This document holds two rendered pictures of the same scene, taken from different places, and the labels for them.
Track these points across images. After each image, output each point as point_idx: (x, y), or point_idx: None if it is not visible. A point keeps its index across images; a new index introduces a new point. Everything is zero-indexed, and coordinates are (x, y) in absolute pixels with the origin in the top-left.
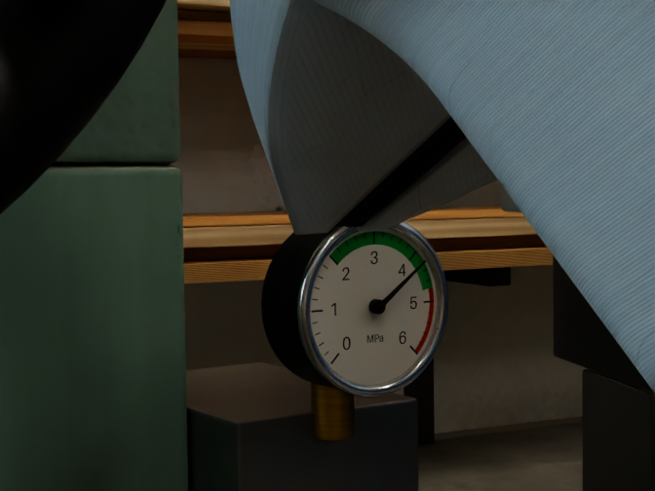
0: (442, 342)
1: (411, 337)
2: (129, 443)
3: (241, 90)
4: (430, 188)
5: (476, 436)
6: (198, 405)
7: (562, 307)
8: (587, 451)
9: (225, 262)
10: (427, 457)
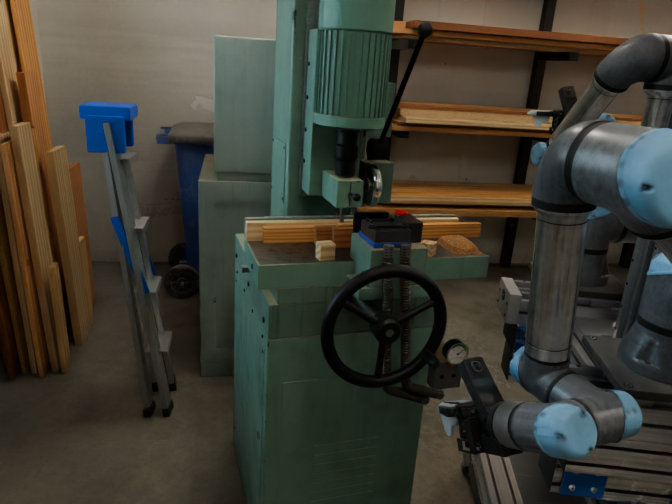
0: (520, 231)
1: (462, 357)
2: None
3: (458, 135)
4: None
5: (526, 266)
6: None
7: (505, 325)
8: (503, 354)
9: (443, 209)
10: (505, 273)
